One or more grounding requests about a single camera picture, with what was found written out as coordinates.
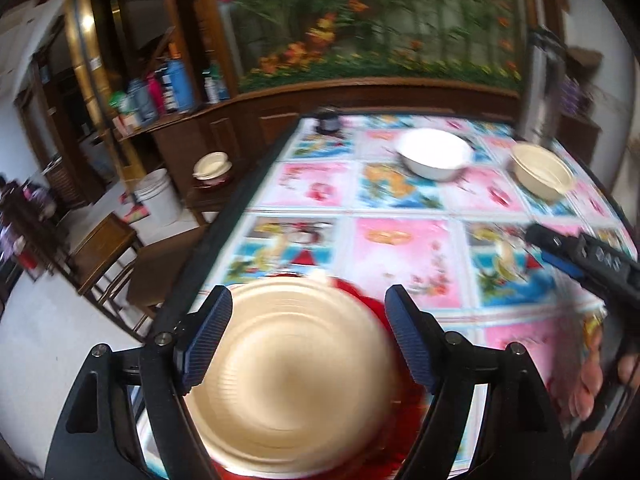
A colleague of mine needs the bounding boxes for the stacked bowls on stool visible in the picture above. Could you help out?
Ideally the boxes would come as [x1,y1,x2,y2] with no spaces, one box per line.
[192,152,232,188]

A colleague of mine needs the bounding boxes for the colourful fruit print tablecloth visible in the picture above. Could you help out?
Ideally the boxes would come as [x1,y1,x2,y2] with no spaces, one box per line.
[134,112,639,480]

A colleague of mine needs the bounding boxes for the beige paper plate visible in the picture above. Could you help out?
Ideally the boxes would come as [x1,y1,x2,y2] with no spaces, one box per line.
[186,276,399,479]

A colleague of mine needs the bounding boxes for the flower garden wall painting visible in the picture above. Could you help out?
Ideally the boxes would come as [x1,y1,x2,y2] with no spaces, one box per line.
[218,0,525,92]

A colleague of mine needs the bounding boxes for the purple bottle pair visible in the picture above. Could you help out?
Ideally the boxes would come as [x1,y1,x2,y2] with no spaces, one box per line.
[561,76,582,116]

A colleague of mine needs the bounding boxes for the person right hand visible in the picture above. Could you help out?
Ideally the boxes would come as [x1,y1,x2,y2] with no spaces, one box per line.
[566,328,640,424]

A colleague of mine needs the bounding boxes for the wooden chair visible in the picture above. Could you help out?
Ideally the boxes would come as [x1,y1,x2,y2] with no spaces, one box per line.
[70,214,206,341]

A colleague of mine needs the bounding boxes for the stainless steel thermos flask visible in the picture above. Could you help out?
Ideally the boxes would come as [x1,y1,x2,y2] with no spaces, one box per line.
[516,27,566,150]

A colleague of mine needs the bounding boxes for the cream ribbed plastic bowl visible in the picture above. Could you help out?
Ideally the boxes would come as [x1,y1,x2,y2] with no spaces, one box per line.
[511,142,576,203]

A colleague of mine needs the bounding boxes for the dark wooden wall cabinet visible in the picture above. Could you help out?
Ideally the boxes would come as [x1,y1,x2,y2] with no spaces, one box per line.
[29,0,601,212]

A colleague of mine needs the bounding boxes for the small dark glass jar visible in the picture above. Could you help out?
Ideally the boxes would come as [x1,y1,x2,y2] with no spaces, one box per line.
[314,106,342,134]

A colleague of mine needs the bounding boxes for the red plate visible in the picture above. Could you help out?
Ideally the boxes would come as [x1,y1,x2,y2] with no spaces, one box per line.
[210,276,428,479]

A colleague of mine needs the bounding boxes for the blue water bottle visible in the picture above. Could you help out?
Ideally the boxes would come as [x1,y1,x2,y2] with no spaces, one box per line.
[167,58,195,112]

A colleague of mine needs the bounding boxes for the white foam bowl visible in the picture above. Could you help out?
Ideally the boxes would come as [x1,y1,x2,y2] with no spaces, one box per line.
[395,128,474,182]

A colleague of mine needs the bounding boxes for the white plastic bucket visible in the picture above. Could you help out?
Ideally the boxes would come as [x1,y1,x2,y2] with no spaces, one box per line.
[134,168,182,226]

